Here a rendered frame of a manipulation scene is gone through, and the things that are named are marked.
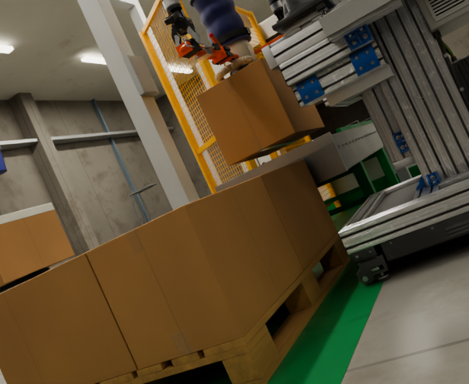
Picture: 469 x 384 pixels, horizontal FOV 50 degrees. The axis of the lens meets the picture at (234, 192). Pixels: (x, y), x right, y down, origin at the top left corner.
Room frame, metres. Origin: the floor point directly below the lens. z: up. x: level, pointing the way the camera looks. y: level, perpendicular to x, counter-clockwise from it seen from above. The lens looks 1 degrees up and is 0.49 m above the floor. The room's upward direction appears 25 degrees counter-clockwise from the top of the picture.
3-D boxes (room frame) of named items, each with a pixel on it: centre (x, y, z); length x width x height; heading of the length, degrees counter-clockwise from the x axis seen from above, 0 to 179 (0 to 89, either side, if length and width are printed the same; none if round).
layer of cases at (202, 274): (2.15, 0.33, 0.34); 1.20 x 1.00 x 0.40; 154
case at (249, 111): (2.79, -0.33, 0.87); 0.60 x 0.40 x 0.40; 154
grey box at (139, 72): (3.69, 0.26, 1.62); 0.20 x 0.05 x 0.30; 154
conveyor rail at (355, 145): (3.53, -1.04, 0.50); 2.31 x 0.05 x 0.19; 154
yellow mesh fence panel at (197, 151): (3.84, -0.02, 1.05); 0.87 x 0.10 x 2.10; 26
